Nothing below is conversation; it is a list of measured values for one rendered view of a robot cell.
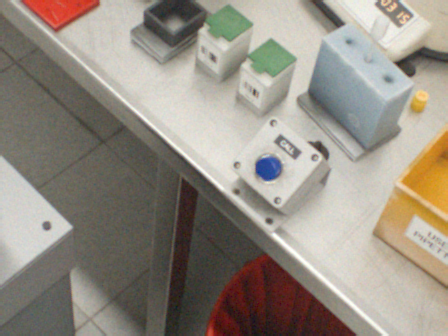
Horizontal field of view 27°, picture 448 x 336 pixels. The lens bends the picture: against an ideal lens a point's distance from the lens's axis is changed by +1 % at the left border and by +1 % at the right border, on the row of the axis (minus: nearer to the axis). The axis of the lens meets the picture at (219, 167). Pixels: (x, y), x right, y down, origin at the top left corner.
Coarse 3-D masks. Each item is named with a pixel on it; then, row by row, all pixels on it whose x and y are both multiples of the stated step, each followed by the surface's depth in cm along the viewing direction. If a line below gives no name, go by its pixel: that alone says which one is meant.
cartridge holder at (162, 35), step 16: (160, 0) 105; (176, 0) 108; (192, 0) 106; (144, 16) 105; (160, 16) 107; (176, 16) 107; (192, 16) 107; (208, 16) 108; (144, 32) 106; (160, 32) 104; (176, 32) 103; (192, 32) 106; (144, 48) 106; (160, 48) 104; (176, 48) 105
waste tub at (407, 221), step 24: (432, 144) 90; (408, 168) 88; (432, 168) 100; (408, 192) 87; (432, 192) 98; (384, 216) 92; (408, 216) 89; (432, 216) 87; (384, 240) 95; (408, 240) 92; (432, 240) 89; (432, 264) 92
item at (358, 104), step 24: (336, 48) 96; (360, 48) 96; (336, 72) 97; (360, 72) 94; (384, 72) 94; (312, 96) 103; (336, 96) 99; (360, 96) 96; (384, 96) 93; (408, 96) 95; (336, 120) 102; (360, 120) 98; (384, 120) 96; (360, 144) 100
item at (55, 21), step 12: (24, 0) 107; (36, 0) 108; (48, 0) 108; (60, 0) 108; (72, 0) 109; (84, 0) 109; (96, 0) 108; (36, 12) 107; (48, 12) 107; (60, 12) 107; (72, 12) 108; (84, 12) 108; (48, 24) 106; (60, 24) 106
